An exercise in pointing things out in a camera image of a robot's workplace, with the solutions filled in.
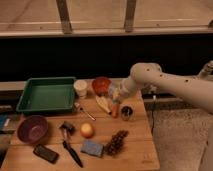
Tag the apple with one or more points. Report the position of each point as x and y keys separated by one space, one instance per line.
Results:
x=87 y=130

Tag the dark dish brush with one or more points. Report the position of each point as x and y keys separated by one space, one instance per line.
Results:
x=67 y=129

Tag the small metal cup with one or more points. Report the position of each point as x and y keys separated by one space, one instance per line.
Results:
x=126 y=113

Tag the banana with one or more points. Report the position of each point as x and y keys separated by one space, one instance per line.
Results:
x=103 y=103

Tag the blue sponge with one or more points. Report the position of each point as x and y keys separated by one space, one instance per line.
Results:
x=92 y=148

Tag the orange carrot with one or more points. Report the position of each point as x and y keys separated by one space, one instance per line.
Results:
x=115 y=109

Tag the white paper cup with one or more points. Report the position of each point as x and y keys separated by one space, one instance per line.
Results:
x=80 y=87

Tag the light blue towel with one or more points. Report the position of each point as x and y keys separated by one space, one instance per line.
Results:
x=112 y=89

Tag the red bowl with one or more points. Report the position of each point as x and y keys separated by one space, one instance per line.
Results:
x=100 y=85

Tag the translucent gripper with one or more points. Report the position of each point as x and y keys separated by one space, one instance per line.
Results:
x=117 y=95

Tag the black handled knife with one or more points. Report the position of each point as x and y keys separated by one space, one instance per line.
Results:
x=73 y=153

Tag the purple bowl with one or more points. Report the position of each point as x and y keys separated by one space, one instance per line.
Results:
x=32 y=129

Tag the black rectangular block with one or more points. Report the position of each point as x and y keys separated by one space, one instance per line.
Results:
x=46 y=153

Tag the pine cone bunch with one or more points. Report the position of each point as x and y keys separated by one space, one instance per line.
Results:
x=115 y=145

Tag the green plastic tray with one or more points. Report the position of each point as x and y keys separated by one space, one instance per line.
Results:
x=47 y=95

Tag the metal spoon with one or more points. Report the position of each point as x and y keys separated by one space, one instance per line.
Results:
x=80 y=108

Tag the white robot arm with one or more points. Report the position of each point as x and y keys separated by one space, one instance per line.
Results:
x=196 y=91

